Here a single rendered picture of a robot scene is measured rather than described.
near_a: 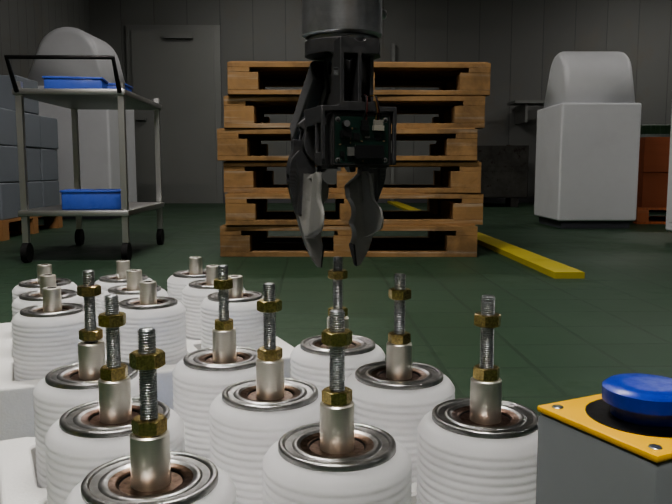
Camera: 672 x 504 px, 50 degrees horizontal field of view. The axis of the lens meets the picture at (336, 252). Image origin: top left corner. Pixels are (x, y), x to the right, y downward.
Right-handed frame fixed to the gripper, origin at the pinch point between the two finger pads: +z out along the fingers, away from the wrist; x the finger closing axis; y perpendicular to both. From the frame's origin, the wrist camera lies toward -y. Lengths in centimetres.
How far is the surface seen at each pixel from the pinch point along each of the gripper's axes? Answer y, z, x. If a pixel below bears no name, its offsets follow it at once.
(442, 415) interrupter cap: 23.0, 9.2, 0.9
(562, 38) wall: -729, -168, 517
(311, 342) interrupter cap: -0.4, 9.2, -2.5
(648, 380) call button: 41.3, 1.5, 2.7
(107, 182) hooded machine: -569, 4, -28
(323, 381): 4.6, 11.7, -2.6
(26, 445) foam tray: 0.4, 16.6, -29.3
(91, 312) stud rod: 5.0, 3.8, -23.2
